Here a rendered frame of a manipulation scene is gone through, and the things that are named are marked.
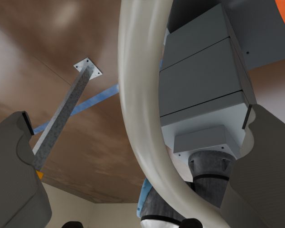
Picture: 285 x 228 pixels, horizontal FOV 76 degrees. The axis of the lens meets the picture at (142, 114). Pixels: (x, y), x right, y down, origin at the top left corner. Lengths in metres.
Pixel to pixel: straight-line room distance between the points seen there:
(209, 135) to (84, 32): 1.26
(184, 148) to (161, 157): 0.62
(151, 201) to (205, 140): 0.30
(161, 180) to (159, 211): 0.48
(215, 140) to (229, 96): 0.17
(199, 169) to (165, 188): 0.57
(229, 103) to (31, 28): 1.63
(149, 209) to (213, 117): 0.39
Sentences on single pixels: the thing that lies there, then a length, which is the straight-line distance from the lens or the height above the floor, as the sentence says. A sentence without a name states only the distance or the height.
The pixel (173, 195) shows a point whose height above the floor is 1.25.
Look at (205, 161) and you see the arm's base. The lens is 0.75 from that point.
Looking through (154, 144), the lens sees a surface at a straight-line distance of 0.15.
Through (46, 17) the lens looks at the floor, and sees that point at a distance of 1.75.
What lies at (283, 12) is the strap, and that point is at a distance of 1.51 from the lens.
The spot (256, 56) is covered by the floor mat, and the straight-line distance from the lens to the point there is 1.63.
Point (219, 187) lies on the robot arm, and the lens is 0.73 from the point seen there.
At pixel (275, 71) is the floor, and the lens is 1.78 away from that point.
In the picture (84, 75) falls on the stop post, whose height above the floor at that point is 0.13.
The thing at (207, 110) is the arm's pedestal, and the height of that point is 0.84.
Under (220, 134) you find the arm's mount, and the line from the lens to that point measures 0.75.
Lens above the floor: 1.30
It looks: 38 degrees down
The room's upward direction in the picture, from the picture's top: 167 degrees counter-clockwise
